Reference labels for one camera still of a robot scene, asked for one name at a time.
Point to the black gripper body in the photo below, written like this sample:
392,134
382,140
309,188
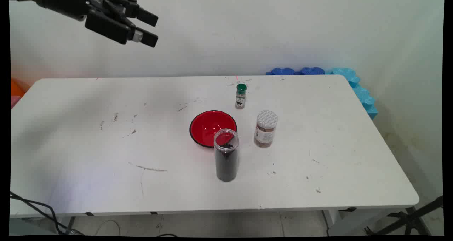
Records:
63,4

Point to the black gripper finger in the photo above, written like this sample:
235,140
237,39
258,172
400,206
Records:
120,5
109,27

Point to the clear jar of black grains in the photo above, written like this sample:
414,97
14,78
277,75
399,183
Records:
226,166

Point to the orange box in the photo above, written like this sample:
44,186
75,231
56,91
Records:
16,88

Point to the red bowl with black rim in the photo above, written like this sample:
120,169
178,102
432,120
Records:
205,127

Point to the small green-capped spice bottle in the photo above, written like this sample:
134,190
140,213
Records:
240,97

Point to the dark blue foam mat piece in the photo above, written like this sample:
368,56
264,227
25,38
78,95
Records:
282,71
312,70

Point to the white-lidded brown spice jar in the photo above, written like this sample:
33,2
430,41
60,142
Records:
264,131

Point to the cyan foam mat piece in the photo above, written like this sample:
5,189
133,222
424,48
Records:
359,90

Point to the white table leg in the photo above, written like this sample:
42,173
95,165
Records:
334,221

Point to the black tripod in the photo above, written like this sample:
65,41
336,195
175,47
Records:
410,219

